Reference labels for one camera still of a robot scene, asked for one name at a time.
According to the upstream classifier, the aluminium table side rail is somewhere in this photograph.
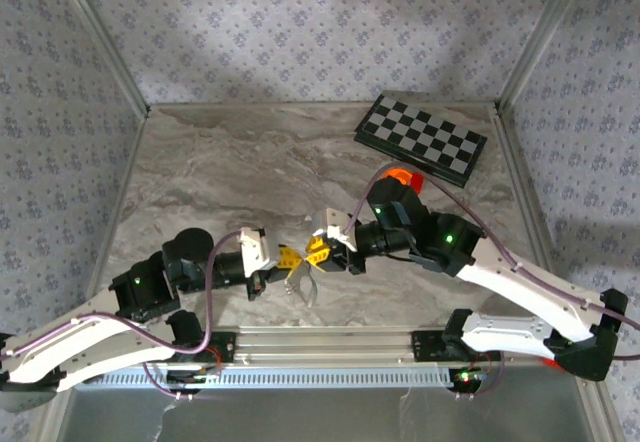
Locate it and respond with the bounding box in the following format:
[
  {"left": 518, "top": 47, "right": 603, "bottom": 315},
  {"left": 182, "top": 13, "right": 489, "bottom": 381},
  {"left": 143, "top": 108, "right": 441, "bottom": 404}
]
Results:
[
  {"left": 492, "top": 106, "right": 574, "bottom": 313},
  {"left": 82, "top": 109, "right": 151, "bottom": 313}
]

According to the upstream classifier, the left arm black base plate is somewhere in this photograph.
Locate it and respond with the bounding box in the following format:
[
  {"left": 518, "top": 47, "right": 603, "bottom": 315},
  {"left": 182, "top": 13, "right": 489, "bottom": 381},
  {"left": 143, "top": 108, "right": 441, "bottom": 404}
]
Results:
[{"left": 174, "top": 330, "right": 237, "bottom": 363}]

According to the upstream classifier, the silver carabiner keyring with chain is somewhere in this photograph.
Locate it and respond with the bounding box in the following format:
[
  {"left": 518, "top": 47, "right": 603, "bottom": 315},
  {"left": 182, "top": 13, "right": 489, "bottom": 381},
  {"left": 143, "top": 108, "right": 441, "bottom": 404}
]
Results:
[{"left": 282, "top": 265, "right": 321, "bottom": 310}]

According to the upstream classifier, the left arm red wire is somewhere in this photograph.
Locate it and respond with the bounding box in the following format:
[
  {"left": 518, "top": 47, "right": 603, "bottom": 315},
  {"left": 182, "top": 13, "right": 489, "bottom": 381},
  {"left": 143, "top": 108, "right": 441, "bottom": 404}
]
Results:
[{"left": 202, "top": 344, "right": 225, "bottom": 371}]

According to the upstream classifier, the aluminium frame post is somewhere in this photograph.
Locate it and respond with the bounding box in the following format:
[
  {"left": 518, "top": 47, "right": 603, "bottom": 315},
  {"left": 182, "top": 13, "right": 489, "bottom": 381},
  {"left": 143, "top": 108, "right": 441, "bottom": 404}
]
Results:
[{"left": 497, "top": 0, "right": 599, "bottom": 111}]

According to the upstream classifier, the grey slotted cable duct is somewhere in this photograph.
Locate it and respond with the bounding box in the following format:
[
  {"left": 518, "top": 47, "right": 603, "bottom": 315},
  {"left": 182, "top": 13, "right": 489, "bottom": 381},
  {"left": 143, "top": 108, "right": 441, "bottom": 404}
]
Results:
[{"left": 74, "top": 365, "right": 454, "bottom": 390}]

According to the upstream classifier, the arm red wire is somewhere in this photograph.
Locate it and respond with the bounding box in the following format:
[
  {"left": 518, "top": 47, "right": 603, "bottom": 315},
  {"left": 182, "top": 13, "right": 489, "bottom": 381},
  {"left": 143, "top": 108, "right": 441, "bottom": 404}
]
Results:
[
  {"left": 472, "top": 349, "right": 495, "bottom": 376},
  {"left": 202, "top": 344, "right": 225, "bottom": 371}
]

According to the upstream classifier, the black grey folded chessboard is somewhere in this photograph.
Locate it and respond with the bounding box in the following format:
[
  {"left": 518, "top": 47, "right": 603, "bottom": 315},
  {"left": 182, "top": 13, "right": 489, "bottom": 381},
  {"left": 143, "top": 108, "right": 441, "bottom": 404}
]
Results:
[{"left": 353, "top": 92, "right": 489, "bottom": 188}]

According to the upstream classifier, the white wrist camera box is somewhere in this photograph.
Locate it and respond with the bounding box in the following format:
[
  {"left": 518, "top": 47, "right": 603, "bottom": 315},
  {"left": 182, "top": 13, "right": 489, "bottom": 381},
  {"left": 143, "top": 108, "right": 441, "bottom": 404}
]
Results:
[
  {"left": 311, "top": 206, "right": 359, "bottom": 254},
  {"left": 237, "top": 225, "right": 276, "bottom": 280}
]

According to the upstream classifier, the right arm red wire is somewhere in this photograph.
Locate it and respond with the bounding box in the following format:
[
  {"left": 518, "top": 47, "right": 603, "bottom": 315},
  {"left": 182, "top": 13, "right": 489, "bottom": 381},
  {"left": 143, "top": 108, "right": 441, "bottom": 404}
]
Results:
[{"left": 472, "top": 349, "right": 495, "bottom": 376}]

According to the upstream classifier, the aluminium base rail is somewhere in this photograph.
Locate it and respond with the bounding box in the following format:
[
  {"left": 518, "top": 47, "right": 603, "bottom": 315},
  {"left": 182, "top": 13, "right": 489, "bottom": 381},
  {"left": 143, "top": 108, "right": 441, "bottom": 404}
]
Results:
[{"left": 144, "top": 325, "right": 600, "bottom": 369}]

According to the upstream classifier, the grey metal sheet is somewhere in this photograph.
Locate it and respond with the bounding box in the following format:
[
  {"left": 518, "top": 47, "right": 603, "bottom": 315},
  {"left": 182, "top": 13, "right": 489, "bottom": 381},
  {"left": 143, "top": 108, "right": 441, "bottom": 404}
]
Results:
[{"left": 54, "top": 385, "right": 601, "bottom": 442}]

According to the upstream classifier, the aluminium table back rail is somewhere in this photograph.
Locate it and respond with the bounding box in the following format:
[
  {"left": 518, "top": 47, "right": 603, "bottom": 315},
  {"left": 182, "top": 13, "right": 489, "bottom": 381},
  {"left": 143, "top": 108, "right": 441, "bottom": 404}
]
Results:
[{"left": 147, "top": 100, "right": 501, "bottom": 112}]

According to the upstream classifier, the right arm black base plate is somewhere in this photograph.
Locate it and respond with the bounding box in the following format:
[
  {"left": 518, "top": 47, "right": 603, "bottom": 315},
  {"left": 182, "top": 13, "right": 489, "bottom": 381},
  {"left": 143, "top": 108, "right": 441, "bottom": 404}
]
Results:
[{"left": 410, "top": 330, "right": 504, "bottom": 363}]

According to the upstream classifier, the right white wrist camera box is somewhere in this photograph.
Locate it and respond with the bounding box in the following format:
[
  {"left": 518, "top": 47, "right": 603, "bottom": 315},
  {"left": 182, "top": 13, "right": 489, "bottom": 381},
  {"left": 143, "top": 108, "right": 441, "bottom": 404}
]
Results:
[{"left": 311, "top": 206, "right": 359, "bottom": 254}]

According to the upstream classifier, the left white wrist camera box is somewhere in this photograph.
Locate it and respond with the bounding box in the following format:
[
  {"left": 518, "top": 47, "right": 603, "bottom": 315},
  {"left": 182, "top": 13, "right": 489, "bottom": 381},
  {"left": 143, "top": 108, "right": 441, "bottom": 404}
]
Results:
[{"left": 237, "top": 225, "right": 276, "bottom": 280}]

